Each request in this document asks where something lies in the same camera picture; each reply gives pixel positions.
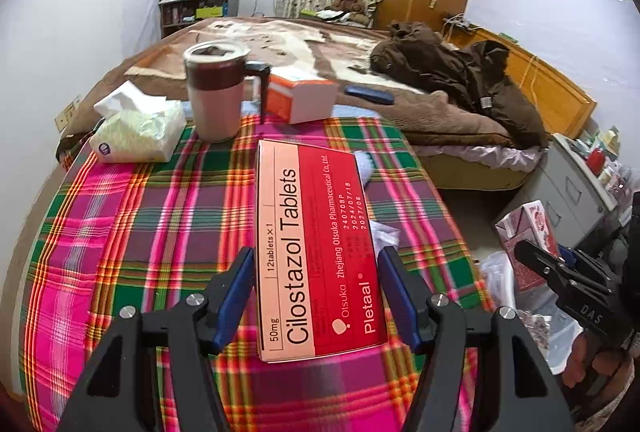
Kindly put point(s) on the wooden headboard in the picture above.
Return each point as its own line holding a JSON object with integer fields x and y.
{"x": 550, "y": 82}

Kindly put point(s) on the small white foam net sleeve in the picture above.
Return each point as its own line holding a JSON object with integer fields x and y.
{"x": 362, "y": 170}

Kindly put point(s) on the pink bed sheet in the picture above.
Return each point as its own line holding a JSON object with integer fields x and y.
{"x": 480, "y": 157}

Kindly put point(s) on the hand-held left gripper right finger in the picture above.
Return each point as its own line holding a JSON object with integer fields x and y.
{"x": 397, "y": 297}

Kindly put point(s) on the brown lidded mug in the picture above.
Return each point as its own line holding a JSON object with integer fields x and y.
{"x": 215, "y": 107}

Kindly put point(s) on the plaid tablecloth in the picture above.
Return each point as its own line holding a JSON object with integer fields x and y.
{"x": 150, "y": 237}

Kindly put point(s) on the small red container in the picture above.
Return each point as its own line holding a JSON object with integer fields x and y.
{"x": 597, "y": 160}

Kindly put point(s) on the red and pink medicine box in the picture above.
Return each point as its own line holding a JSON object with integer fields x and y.
{"x": 320, "y": 237}

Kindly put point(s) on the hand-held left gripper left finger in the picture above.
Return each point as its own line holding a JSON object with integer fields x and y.
{"x": 232, "y": 297}

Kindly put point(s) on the brown printed blanket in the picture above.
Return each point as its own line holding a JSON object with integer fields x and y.
{"x": 280, "y": 42}

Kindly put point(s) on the white crumpled tissue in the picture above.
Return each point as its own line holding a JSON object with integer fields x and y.
{"x": 387, "y": 237}

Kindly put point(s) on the low shelf unit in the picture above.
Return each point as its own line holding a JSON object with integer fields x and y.
{"x": 200, "y": 7}

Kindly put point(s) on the soft tissue pack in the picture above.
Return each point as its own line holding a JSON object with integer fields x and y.
{"x": 135, "y": 132}

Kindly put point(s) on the red and white carton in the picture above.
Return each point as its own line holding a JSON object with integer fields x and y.
{"x": 525, "y": 232}

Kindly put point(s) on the brown jacket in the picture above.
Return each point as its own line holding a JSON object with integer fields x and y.
{"x": 450, "y": 67}

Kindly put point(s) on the grey metal cabinet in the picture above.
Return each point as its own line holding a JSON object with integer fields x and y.
{"x": 565, "y": 192}

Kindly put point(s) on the white plastic bin liner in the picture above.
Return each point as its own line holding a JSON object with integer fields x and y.
{"x": 497, "y": 277}

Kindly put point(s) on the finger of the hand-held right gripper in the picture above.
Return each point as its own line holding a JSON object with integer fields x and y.
{"x": 540, "y": 262}

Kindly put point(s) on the person's right hand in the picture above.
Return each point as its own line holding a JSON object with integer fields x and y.
{"x": 605, "y": 377}

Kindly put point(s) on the yellow bed base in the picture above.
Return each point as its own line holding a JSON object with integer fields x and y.
{"x": 475, "y": 174}

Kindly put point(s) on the beige wall socket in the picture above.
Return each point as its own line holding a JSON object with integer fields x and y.
{"x": 67, "y": 112}

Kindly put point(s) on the orange and white box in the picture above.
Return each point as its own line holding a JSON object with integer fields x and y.
{"x": 305, "y": 102}

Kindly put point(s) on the dark blue phone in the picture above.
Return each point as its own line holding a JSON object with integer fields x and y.
{"x": 370, "y": 93}

